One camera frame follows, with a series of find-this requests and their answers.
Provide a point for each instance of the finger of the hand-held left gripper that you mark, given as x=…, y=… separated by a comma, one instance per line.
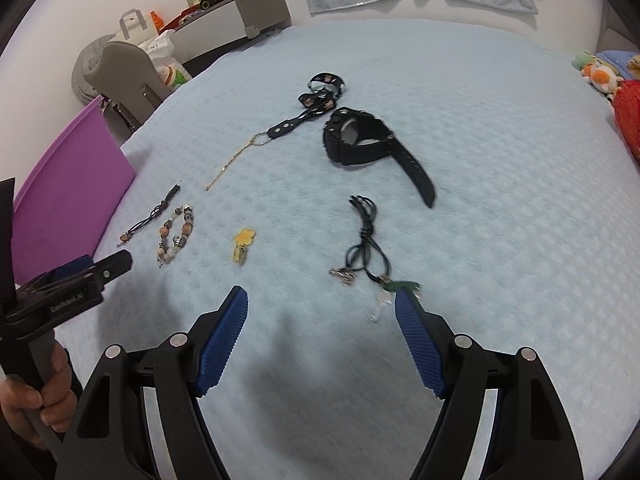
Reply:
x=112, y=265
x=75, y=265

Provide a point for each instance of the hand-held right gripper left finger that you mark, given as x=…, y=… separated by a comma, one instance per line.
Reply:
x=222, y=345

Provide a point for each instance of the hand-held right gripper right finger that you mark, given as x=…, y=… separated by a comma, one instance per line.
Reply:
x=420, y=345

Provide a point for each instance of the purple plastic tub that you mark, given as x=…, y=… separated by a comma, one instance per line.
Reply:
x=70, y=195

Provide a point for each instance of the yellow duck charm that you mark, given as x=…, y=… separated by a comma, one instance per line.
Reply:
x=244, y=237

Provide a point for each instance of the black wrist watch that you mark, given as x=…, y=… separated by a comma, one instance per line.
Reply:
x=370, y=150

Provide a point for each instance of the person's left hand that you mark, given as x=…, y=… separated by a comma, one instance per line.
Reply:
x=57, y=395

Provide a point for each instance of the light blue bed blanket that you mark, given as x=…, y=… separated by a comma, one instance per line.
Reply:
x=500, y=210

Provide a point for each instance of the grey garment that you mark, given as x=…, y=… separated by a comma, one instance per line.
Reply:
x=82, y=75

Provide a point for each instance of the grey chair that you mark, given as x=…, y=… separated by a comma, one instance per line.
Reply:
x=125, y=67

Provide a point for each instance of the white plastic bag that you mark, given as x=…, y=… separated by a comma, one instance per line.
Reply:
x=165, y=60

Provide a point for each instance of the white paper bag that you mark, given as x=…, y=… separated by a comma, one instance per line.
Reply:
x=131, y=30

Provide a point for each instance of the orange bottle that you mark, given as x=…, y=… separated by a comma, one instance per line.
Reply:
x=156, y=22

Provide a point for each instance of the grey desk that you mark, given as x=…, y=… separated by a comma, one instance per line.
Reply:
x=225, y=25

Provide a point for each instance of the red patterned cloth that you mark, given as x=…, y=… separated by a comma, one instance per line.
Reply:
x=630, y=110

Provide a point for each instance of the white orange plush toy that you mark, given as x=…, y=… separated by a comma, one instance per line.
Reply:
x=600, y=77

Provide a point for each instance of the green plush toy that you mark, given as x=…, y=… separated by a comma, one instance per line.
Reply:
x=585, y=60

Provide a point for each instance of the grey upholstered headboard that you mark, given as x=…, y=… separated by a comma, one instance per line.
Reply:
x=622, y=30

